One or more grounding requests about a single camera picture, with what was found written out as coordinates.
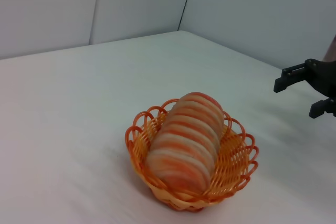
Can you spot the orange striped shrimp toy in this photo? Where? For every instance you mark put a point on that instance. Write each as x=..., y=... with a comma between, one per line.
x=183, y=142

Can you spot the pinkish brown blurred object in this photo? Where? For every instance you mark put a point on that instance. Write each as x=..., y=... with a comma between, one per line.
x=331, y=52

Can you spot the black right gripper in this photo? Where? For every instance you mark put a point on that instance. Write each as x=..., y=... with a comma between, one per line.
x=324, y=77

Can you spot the orange woven plastic basket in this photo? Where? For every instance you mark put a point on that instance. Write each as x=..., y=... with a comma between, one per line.
x=170, y=203

